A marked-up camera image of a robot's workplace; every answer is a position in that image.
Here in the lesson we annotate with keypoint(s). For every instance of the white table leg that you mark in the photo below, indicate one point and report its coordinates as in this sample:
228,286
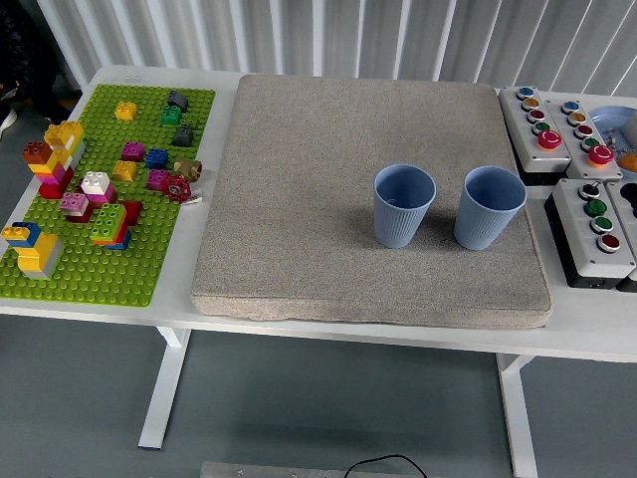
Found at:
517,423
164,388

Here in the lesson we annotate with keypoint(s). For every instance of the yellow toy brick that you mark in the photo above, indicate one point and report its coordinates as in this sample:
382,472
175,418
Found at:
124,171
126,111

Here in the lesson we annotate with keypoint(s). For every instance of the red toy brick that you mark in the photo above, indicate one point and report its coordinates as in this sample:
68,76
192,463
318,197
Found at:
133,211

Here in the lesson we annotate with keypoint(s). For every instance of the grey-brown cushion mat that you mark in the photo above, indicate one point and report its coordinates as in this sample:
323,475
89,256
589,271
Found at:
323,199

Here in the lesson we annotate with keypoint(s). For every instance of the brown yellow red brick tower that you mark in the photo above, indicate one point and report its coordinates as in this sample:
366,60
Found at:
40,159

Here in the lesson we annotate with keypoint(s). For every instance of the magenta toy brick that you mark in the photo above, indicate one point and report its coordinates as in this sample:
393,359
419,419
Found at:
133,152
157,180

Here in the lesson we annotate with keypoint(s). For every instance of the blue toy brick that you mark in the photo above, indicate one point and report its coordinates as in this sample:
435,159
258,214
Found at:
156,159

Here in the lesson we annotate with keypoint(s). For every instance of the grey five-button control box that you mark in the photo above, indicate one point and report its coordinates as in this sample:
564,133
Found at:
520,124
567,139

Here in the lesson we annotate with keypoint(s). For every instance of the green studded baseplate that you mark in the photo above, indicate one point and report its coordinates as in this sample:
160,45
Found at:
99,279

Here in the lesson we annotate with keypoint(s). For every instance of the blue yellow grey brick stack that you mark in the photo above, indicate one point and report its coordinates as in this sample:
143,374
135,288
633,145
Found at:
32,251

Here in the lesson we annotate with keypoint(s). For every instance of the grey four-button control box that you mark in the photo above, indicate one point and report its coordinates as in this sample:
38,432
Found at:
577,234

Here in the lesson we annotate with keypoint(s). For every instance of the grey sloped toy brick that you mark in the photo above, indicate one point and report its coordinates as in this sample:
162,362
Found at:
177,101
183,136

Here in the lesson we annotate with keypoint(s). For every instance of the yellow white brick tower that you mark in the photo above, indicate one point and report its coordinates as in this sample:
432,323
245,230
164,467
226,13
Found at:
62,134

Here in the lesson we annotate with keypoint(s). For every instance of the blue ribbed cup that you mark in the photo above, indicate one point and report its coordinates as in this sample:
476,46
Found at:
480,226
398,224

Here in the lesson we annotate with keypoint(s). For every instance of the brass valve red handwheel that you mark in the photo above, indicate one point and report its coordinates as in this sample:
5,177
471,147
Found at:
175,188

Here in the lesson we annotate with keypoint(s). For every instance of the green toy brick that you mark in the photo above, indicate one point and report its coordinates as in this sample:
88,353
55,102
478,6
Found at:
171,116

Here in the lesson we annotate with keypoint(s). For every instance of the grey black-button control box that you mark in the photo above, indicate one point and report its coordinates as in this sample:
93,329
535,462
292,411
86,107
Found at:
628,219

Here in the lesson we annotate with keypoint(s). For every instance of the orange round object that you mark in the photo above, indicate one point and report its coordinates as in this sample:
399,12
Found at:
629,162

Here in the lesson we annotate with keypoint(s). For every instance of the green orange blue brick stack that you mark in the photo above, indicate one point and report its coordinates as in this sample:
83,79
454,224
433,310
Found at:
110,224

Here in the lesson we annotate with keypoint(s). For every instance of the pink red brick stack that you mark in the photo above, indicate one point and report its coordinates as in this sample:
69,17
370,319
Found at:
75,205

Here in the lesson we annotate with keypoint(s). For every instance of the white pink brick stack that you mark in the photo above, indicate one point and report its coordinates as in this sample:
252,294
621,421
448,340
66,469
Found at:
95,184

